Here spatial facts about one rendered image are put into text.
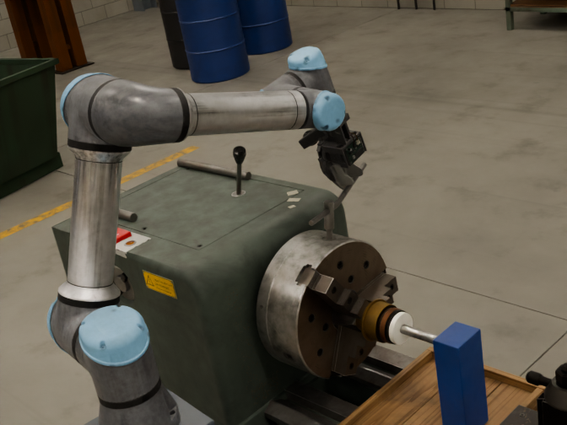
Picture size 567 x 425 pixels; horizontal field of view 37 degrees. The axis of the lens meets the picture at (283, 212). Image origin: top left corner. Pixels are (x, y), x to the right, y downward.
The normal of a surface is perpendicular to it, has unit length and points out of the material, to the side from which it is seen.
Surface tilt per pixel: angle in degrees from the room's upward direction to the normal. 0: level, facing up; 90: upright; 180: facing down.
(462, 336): 0
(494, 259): 0
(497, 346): 0
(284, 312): 67
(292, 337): 85
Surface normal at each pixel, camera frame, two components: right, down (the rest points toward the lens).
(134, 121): 0.04, 0.29
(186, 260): -0.17, -0.90
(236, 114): 0.60, 0.16
